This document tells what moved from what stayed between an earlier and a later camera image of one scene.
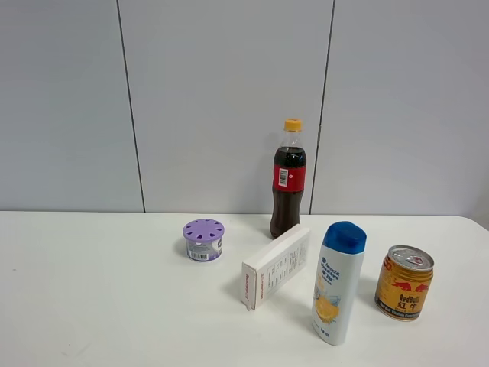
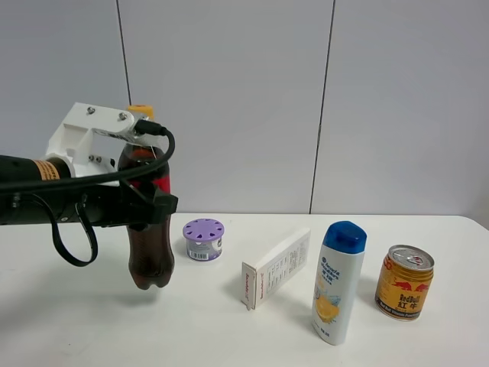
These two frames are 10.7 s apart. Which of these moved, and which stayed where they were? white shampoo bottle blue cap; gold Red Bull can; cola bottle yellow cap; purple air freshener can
Moved: cola bottle yellow cap
Stayed: white shampoo bottle blue cap; purple air freshener can; gold Red Bull can
